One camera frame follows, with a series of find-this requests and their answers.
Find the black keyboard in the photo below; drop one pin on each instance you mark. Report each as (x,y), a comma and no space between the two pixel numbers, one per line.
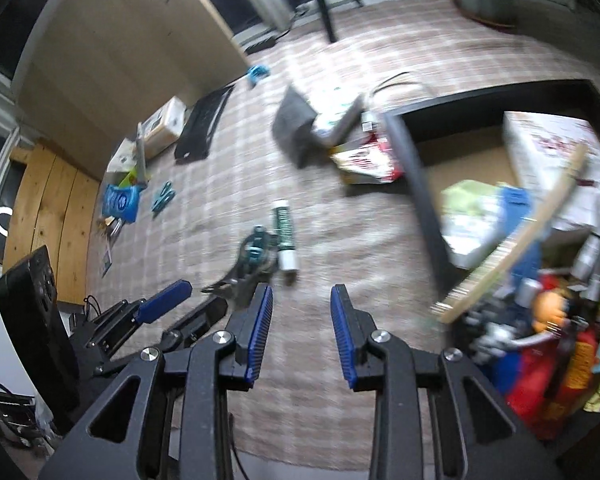
(200,125)

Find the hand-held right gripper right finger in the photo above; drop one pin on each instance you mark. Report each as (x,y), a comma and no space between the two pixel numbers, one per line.
(342,335)

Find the dark green white tube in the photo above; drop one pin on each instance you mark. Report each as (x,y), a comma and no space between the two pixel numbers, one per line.
(284,230)

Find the white blue leaflet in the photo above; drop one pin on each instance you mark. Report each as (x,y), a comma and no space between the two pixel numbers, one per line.
(106,260)

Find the white cardboard box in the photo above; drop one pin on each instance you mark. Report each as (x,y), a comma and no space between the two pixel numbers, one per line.
(162,125)

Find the silver metal tool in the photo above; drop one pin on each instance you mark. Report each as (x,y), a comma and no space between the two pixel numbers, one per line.
(500,340)

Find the black power strip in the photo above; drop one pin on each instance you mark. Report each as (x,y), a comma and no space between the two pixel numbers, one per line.
(260,44)

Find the red white packet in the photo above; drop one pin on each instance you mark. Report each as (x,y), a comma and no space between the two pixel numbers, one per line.
(365,160)

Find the white box red print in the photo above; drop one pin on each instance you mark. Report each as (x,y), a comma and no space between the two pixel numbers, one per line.
(555,160)

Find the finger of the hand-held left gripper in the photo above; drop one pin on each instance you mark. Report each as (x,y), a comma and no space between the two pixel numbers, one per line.
(162,302)
(200,322)

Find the white crumpled packet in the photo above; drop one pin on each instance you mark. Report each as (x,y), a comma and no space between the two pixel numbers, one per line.
(122,157)

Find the teal clip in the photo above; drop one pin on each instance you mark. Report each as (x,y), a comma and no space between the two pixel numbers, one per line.
(162,197)

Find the blue wet wipes pack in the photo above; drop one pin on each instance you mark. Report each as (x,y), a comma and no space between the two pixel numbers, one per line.
(121,202)

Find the pale green white packet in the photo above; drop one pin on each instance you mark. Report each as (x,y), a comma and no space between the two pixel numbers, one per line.
(472,220)

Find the brown plant saucer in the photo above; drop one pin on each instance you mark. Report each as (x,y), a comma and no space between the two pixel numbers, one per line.
(500,24)

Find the dark grey pouch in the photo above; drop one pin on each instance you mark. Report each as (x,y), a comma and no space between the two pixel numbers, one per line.
(295,125)

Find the blue scissors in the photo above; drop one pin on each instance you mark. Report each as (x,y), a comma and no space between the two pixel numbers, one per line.
(258,74)

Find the red plastic packet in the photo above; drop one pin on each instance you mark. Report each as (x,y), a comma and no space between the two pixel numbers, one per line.
(535,385)

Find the colourful toy figure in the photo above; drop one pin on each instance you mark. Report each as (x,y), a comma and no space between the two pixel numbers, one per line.
(550,310)

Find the tan plywood panel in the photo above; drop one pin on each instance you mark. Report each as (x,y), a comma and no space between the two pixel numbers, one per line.
(120,50)

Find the light pine plank board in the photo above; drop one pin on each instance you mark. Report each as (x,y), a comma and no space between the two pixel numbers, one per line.
(45,220)

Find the lime green packet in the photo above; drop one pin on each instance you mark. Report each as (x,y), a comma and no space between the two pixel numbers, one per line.
(127,179)

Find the black storage box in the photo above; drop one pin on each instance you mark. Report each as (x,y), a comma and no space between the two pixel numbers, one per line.
(420,185)

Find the blue toy robot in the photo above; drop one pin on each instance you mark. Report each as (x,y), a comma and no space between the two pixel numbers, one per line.
(254,252)

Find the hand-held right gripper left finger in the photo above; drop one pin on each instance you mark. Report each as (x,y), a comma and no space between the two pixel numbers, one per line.
(260,330)

